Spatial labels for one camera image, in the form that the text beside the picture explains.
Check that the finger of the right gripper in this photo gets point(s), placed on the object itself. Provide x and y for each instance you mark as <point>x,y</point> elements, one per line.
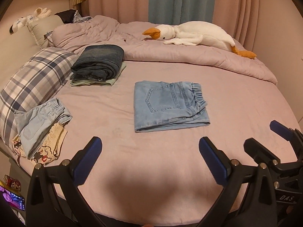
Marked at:
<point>288,134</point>
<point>259,153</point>

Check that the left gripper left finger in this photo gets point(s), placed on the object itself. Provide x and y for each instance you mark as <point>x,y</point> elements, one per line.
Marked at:
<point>43,207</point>

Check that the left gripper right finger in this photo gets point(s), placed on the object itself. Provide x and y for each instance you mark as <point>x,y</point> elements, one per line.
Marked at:
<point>247,198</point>

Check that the light blue denim pants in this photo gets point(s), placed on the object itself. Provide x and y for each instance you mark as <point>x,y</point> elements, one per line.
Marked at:
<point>160,106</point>

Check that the phone with lit screen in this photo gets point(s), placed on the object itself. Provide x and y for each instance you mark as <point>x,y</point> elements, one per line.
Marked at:
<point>14,200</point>

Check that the red patterned item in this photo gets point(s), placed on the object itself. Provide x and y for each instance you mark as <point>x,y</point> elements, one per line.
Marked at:
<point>12,183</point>

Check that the cartoon print garment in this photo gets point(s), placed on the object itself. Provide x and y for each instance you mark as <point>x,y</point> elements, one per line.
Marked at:
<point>40,145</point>

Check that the folded light blue shorts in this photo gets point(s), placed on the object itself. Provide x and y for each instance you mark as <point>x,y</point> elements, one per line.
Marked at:
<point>48,113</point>

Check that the plaid pillow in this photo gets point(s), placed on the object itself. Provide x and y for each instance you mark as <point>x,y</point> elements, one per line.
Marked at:
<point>38,80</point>

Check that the white goose plush toy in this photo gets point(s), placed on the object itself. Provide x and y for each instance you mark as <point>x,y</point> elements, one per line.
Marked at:
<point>195,33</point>

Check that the pink curtain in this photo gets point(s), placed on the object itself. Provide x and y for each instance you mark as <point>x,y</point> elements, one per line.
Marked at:
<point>237,17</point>

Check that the folded dark denim jeans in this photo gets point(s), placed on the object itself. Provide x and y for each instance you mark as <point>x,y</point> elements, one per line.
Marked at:
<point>99,62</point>

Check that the pink-purple comforter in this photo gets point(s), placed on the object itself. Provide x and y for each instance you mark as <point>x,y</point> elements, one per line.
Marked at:
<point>106,30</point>

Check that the beige pillow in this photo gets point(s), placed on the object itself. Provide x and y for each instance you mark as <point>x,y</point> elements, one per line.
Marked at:
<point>42,26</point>

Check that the blue curtain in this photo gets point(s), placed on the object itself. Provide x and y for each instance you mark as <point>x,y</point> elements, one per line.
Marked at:
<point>175,12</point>

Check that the dark clothes by headboard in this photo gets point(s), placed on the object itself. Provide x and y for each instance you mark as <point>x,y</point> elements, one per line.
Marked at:
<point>72,16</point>

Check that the small white plush toy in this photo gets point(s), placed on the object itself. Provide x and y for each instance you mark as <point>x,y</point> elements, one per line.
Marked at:
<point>39,13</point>

